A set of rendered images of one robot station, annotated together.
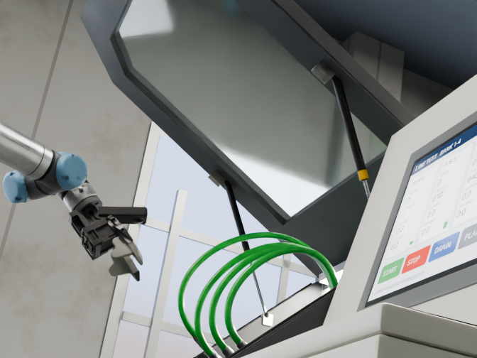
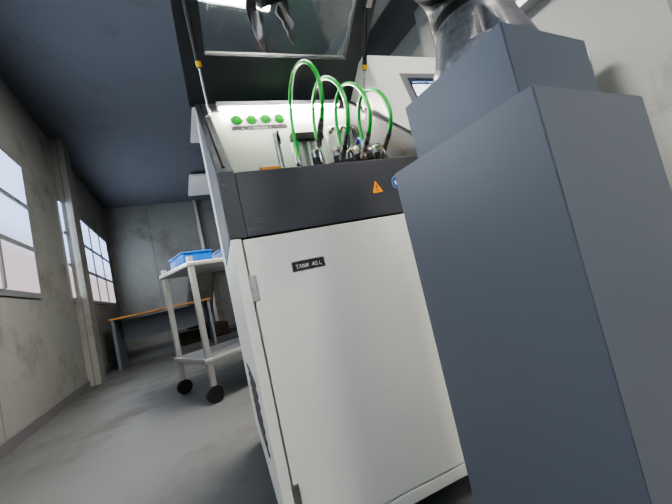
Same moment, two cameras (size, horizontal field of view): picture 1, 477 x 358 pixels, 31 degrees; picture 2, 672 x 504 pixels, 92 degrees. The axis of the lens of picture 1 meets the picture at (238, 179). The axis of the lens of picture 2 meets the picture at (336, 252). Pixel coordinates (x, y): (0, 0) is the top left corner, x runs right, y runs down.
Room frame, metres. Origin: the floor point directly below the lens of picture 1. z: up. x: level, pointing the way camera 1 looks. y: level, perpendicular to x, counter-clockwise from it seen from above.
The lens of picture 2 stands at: (1.88, 1.01, 0.66)
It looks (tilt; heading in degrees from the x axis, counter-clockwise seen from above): 4 degrees up; 266
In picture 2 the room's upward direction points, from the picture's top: 13 degrees counter-clockwise
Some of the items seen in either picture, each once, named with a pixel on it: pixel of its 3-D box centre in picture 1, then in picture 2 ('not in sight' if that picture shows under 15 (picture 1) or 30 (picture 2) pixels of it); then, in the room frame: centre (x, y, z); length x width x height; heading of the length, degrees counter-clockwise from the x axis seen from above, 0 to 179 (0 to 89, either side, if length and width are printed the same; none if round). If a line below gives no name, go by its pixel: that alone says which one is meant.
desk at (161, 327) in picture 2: not in sight; (167, 330); (4.60, -4.75, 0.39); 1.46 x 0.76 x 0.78; 23
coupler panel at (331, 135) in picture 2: not in sight; (344, 150); (1.65, -0.41, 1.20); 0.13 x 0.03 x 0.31; 17
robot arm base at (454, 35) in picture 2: not in sight; (478, 46); (1.57, 0.55, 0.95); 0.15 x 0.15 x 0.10
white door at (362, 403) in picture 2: not in sight; (393, 346); (1.73, 0.16, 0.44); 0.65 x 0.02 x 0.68; 17
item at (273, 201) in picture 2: not in sight; (355, 192); (1.73, 0.14, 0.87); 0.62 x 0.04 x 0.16; 17
